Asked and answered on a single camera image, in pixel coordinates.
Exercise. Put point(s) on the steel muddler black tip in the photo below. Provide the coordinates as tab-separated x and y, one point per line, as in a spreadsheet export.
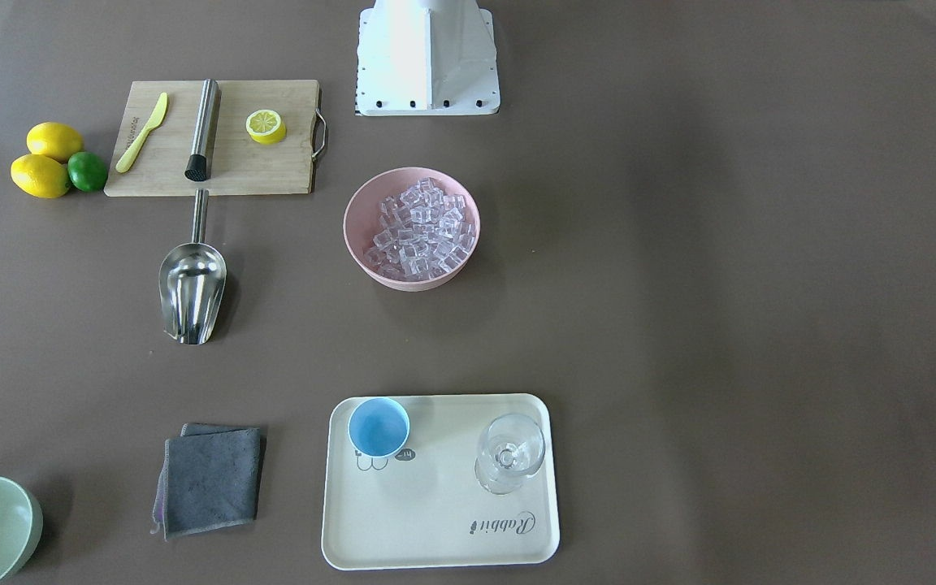
199	161

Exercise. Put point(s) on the pink bowl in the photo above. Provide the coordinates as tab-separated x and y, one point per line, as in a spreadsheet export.
358	216

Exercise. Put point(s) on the light blue cup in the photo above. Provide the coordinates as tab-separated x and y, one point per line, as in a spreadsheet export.
379	427

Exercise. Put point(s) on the bamboo cutting board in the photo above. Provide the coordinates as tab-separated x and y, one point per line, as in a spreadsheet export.
238	165

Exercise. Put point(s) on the half lemon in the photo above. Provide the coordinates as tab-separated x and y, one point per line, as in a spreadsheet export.
265	127

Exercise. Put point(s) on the clear wine glass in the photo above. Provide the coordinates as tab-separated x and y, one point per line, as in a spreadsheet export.
511	450

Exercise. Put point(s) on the upper whole lemon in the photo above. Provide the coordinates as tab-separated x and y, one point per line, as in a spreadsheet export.
55	140

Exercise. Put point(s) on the whole lemon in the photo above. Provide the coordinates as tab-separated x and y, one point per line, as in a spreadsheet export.
55	140
40	176

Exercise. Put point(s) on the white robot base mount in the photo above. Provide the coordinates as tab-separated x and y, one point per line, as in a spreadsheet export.
426	58

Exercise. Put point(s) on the grey folded cloth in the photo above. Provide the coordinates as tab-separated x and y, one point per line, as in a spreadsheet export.
209	479

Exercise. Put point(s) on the yellow plastic knife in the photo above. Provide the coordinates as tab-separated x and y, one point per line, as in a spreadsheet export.
154	121

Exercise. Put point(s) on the cream plastic tray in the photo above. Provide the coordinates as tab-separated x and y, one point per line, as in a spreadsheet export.
423	507

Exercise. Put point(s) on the stainless steel ice scoop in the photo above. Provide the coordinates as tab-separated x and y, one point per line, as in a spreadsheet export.
191	283

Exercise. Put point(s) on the clear ice cubes pile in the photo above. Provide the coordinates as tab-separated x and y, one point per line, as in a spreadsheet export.
420	232

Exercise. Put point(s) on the lower whole lemon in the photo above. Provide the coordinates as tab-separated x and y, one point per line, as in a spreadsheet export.
40	176

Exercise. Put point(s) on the green lime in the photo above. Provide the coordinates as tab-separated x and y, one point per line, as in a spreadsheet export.
87	171

